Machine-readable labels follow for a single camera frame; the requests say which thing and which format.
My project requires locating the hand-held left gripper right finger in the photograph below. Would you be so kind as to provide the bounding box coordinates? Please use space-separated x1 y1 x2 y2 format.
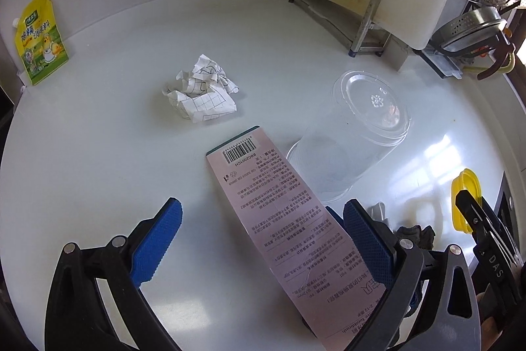
343 199 481 351

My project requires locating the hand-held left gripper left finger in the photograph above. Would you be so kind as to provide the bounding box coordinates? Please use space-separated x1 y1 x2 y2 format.
44 197 182 351

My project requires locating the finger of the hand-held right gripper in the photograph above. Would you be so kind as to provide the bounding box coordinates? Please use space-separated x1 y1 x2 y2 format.
454 190 517 296
479 197 526 273

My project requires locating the dark grey cloth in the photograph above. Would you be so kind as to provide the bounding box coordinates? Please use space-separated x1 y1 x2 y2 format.
392 225 436 251

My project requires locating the yellow plastic lid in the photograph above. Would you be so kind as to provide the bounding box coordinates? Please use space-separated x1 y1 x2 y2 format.
451 169 482 233

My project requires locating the cardboard package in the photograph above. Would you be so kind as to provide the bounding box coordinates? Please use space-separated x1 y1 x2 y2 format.
205 126 389 343

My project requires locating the clear plastic cup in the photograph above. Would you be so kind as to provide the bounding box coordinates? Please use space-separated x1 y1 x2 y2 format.
285 68 413 204

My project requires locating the white paper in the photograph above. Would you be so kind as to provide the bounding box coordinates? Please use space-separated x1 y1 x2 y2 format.
161 54 241 124

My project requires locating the yellow spout pouch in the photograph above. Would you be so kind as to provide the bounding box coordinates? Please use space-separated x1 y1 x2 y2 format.
13 0 70 86

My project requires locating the yellow green gas hose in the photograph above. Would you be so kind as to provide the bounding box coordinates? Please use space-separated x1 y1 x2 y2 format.
468 54 516 73

